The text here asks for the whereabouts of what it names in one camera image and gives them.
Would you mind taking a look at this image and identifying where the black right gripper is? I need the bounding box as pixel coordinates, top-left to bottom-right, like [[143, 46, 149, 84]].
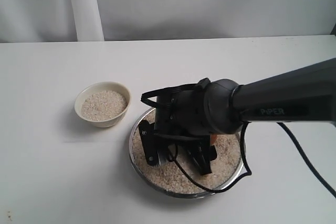
[[139, 87, 217, 175]]

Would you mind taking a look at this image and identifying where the brown wooden cup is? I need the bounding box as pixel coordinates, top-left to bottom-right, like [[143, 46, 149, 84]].
[[210, 134, 217, 145]]

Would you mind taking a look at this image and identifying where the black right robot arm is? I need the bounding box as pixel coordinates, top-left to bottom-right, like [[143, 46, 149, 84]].
[[139, 59, 335, 173]]

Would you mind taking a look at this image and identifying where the rice in steel tray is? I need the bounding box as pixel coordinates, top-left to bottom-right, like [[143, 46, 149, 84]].
[[132, 111, 242, 194]]

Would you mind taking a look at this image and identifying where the rice in cream bowl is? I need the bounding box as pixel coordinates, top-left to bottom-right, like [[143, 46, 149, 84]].
[[81, 90, 128, 122]]

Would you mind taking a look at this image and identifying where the cream ceramic bowl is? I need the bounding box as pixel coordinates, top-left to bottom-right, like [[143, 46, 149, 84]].
[[74, 82, 131, 128]]

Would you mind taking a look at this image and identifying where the round steel tray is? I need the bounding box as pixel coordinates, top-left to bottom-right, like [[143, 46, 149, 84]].
[[129, 107, 248, 199]]

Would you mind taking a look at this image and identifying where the white backdrop cloth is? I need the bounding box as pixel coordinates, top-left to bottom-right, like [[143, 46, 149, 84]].
[[1, 0, 335, 42]]

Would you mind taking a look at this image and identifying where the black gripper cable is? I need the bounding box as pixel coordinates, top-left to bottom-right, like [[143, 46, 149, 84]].
[[141, 78, 336, 196]]

